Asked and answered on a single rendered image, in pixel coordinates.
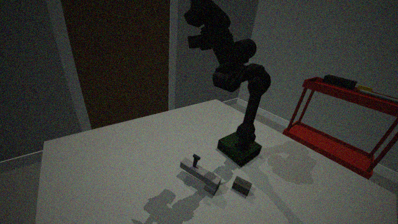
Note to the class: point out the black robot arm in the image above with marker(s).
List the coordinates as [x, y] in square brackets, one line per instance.
[231, 72]

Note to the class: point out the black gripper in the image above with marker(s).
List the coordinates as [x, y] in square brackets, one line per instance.
[212, 16]

